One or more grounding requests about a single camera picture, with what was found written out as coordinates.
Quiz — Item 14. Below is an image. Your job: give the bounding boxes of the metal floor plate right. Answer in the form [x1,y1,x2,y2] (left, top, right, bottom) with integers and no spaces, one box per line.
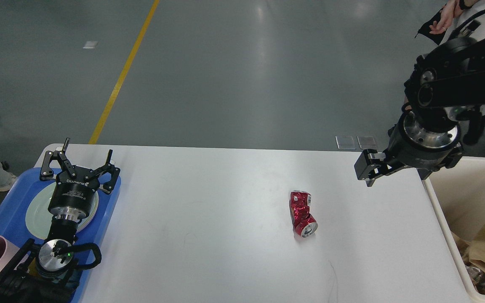
[357,136,378,150]

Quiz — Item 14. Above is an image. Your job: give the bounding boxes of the light green plate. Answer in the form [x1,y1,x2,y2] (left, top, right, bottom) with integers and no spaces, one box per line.
[25,183,99,240]

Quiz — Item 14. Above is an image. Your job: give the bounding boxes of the beige plastic bin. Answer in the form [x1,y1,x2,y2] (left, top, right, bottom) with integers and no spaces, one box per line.
[423,157,485,303]

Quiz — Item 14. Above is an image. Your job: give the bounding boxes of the crushed red soda can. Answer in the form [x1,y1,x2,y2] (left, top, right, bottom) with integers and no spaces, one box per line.
[289,191,318,238]

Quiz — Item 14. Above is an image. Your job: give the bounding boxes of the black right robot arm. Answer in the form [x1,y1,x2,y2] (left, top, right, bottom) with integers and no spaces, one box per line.
[354,37,485,187]

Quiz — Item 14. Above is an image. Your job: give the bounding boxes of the metal floor plate left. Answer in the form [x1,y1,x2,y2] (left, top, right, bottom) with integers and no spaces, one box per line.
[335,136,357,150]

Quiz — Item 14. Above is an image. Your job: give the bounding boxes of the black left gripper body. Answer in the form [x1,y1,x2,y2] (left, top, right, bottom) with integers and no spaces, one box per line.
[47,173,98,221]

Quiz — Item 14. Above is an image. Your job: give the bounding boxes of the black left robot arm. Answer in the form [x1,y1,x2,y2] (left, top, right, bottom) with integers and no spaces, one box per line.
[0,140,120,303]

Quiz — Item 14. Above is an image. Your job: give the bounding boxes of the dark green mug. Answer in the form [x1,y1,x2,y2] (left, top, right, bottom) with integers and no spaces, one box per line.
[28,258,39,277]

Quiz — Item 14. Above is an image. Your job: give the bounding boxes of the metal floor plate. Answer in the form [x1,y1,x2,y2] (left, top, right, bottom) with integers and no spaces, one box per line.
[335,136,357,150]
[357,136,378,150]

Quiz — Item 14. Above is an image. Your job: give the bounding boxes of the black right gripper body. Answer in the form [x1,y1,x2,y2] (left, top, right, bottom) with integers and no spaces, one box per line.
[386,112,464,171]

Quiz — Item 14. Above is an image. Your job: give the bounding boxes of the person in white shirt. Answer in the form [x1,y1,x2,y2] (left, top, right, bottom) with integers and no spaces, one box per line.
[429,0,485,127]

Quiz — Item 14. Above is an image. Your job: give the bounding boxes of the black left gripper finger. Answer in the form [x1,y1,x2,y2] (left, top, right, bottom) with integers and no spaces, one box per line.
[39,138,75,181]
[87,149,120,194]

